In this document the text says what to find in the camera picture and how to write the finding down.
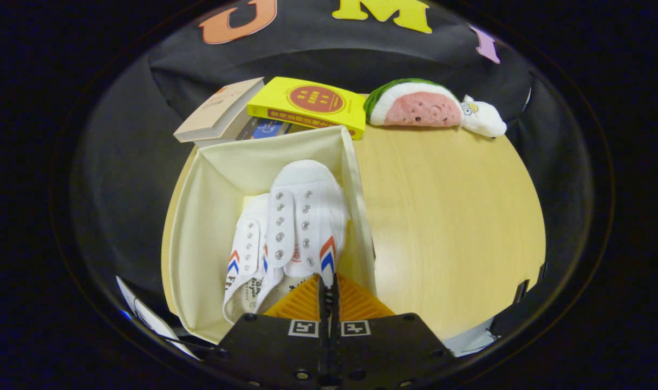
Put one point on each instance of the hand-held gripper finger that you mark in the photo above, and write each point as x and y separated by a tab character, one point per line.
323	346
335	346

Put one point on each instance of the white canvas shoe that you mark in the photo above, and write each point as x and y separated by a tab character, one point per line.
247	238
307	184

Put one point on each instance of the cream fabric storage box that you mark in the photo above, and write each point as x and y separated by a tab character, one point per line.
209	216

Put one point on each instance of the white flat device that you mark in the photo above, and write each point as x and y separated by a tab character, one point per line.
150	319

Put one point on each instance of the blue book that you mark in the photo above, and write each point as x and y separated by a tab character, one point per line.
266	129

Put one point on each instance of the yellow book red circle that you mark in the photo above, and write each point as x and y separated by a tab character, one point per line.
274	100

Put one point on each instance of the watermelon slice plush toy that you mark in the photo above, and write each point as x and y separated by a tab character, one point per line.
415	108

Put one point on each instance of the beige paperback book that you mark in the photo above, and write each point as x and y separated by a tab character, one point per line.
220	111

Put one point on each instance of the white plush toy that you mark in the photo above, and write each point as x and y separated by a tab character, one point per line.
486	122

